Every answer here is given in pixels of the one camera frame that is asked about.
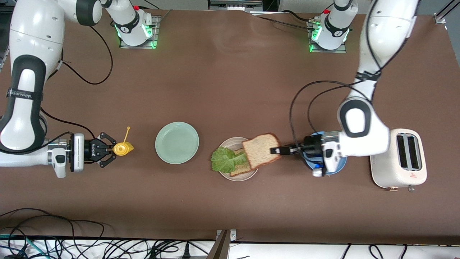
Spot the yellow mustard squeeze bottle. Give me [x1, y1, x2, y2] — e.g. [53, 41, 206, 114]
[112, 127, 135, 156]

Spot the brown toast bread slice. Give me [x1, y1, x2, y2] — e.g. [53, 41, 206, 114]
[230, 149, 258, 177]
[242, 133, 282, 170]

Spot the green lettuce leaf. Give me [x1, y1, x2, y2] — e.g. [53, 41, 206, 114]
[211, 146, 248, 173]

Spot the blue plate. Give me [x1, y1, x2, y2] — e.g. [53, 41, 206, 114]
[304, 131, 348, 176]

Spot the beige plate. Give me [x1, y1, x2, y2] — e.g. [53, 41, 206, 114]
[215, 137, 260, 182]

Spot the mint green plate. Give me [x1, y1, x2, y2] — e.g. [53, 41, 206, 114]
[155, 122, 199, 165]

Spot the white two-slot toaster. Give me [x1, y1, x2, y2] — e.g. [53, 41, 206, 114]
[369, 128, 428, 192]

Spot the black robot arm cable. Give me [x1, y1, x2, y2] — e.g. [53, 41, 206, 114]
[57, 25, 114, 86]
[289, 80, 360, 142]
[308, 87, 356, 133]
[40, 106, 96, 140]

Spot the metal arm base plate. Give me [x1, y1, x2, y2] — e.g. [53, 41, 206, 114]
[119, 14, 159, 49]
[308, 20, 347, 54]

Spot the teal loose cable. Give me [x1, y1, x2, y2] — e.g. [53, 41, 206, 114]
[0, 234, 47, 259]

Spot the grey metal bracket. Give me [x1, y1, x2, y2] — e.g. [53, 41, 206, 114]
[207, 230, 238, 259]

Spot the black base cable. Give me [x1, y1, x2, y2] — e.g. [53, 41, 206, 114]
[248, 11, 313, 31]

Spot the dark metal frame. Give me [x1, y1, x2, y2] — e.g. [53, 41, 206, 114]
[208, 0, 263, 11]

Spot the aluminium corner frame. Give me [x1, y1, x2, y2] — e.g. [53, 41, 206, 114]
[433, 0, 460, 25]

